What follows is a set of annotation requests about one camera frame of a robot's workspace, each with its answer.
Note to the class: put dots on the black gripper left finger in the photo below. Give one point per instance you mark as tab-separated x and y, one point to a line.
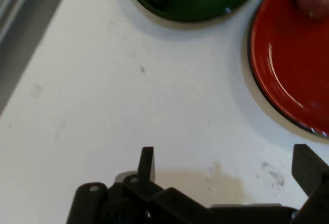
144	183

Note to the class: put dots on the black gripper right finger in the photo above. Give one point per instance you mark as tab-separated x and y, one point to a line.
308	167

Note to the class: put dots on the red round plate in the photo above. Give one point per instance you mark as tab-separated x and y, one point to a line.
293	62

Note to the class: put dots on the grey metal rail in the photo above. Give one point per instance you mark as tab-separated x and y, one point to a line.
23	26

